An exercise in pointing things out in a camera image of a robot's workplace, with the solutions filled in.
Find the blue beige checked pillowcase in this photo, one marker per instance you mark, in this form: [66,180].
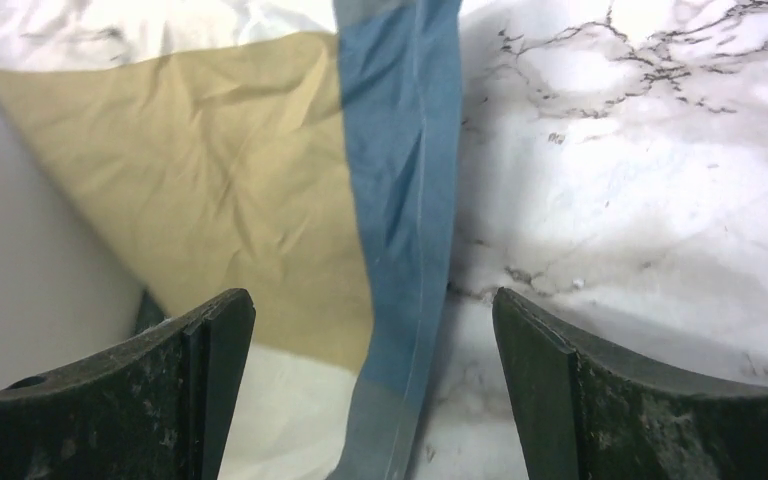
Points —
[305,151]

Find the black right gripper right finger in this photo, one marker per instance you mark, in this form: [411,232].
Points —
[588,408]

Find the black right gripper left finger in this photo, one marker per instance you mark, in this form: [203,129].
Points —
[156,406]

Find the white pillow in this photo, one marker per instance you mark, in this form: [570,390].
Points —
[63,295]

